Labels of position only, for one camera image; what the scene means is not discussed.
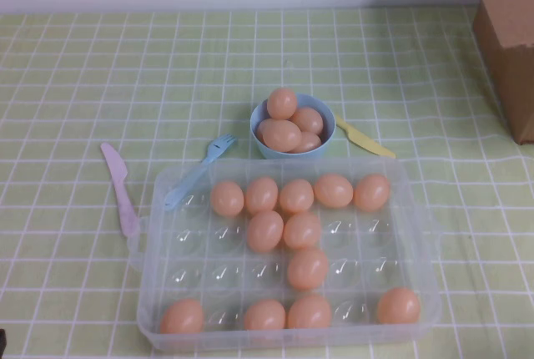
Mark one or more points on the beige egg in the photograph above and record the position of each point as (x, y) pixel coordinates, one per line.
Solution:
(308, 144)
(282, 103)
(261, 195)
(333, 190)
(308, 269)
(227, 198)
(260, 127)
(309, 312)
(302, 230)
(372, 192)
(308, 120)
(264, 315)
(282, 135)
(265, 230)
(182, 317)
(296, 196)
(399, 306)

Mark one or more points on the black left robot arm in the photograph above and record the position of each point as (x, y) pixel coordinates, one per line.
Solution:
(2, 340)

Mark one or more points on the clear plastic egg box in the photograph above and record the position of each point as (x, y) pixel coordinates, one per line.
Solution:
(233, 267)

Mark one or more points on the brown cardboard box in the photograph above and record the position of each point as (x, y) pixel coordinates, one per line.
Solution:
(509, 41)

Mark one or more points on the light blue bowl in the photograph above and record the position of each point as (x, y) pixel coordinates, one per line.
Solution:
(267, 150)

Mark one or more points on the light blue plastic fork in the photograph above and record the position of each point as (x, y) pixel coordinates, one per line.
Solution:
(208, 158)

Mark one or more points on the yellow plastic knife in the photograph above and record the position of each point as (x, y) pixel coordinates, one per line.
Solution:
(363, 142)

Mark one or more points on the lilac plastic knife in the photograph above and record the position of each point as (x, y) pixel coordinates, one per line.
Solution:
(119, 179)

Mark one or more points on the green grid tablecloth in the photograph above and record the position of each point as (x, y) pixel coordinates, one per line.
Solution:
(83, 83)

